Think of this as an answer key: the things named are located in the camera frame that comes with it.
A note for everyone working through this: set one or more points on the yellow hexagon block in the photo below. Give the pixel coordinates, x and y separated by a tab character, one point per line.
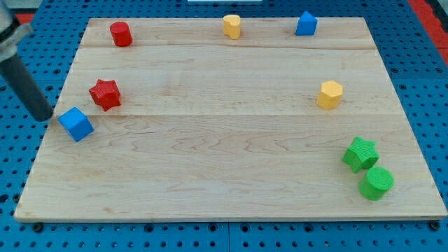
329	95

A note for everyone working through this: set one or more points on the green cylinder block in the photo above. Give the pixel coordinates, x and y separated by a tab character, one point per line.
376	183

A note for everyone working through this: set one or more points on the light wooden board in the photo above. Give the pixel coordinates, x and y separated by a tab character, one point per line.
215	129

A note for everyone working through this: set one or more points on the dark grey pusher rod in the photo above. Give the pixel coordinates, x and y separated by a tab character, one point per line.
15	73

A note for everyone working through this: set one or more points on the green star block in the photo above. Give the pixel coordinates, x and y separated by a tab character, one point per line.
361	154

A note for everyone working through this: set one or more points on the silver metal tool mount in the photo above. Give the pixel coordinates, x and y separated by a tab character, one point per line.
12	32

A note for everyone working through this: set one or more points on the yellow heart block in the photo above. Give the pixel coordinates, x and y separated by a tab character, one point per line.
232	26

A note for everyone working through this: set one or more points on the blue cube block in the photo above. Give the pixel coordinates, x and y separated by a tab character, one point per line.
76	123

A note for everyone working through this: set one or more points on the blue triangular block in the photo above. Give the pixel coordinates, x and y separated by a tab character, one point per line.
306	25

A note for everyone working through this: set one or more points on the red cylinder block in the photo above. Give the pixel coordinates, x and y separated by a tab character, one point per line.
121	34

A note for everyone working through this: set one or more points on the red star block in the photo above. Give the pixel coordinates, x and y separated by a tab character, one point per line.
105	93

